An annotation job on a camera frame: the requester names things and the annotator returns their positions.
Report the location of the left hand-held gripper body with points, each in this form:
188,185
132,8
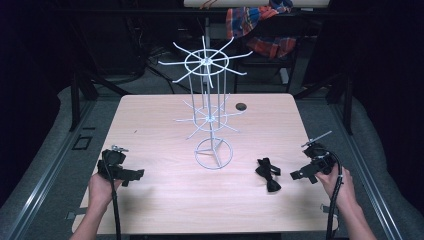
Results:
113,159

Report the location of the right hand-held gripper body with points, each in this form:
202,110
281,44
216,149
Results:
319,159

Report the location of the person's right hand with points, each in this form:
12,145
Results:
340,186

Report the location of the black bow tie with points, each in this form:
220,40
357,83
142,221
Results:
269,173

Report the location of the black chair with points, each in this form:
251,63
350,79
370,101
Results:
266,66

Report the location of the plaid cloth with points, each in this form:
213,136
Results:
248,20

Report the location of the metal floor rail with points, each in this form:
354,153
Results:
43,180
366,180

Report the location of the round black table grommet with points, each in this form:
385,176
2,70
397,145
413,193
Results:
240,106

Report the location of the black metal stand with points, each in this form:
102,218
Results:
75,100
348,103

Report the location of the person's left hand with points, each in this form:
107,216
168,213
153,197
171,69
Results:
100,191

